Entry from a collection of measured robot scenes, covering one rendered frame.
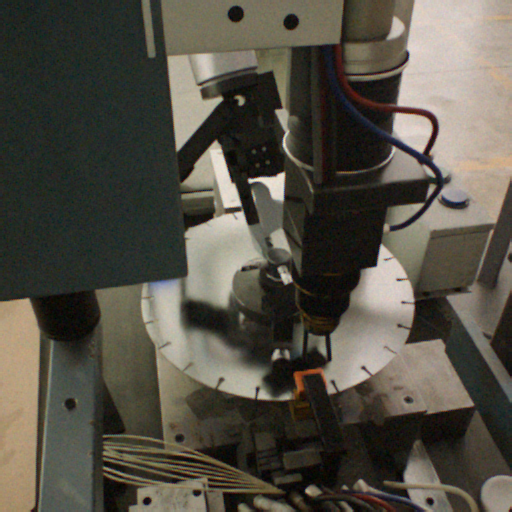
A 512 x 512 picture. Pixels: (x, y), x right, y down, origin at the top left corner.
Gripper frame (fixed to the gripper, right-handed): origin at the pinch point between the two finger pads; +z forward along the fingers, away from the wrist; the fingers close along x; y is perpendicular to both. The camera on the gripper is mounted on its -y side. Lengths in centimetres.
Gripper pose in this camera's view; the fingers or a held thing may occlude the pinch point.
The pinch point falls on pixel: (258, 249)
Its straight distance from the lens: 73.0
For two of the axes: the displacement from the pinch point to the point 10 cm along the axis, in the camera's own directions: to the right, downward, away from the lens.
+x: -0.7, -2.1, 9.8
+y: 9.6, -2.8, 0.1
